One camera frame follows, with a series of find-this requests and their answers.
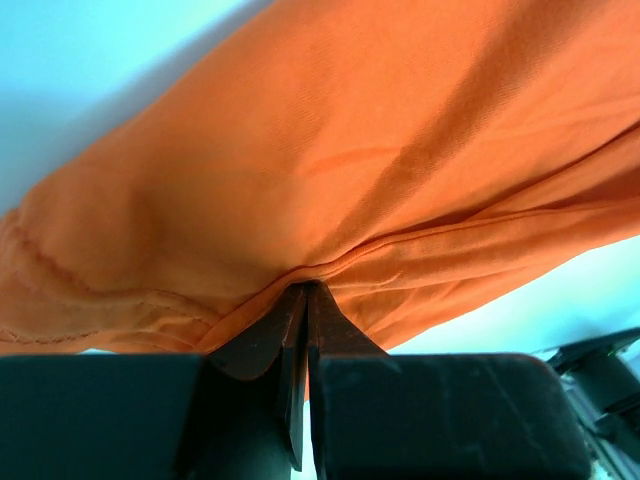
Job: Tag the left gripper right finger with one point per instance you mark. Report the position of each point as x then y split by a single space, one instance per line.
446 416

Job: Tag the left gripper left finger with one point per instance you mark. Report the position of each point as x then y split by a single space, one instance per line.
233 414

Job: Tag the orange t shirt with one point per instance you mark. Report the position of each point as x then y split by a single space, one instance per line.
421 158

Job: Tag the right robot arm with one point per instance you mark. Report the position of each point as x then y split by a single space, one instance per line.
604 395

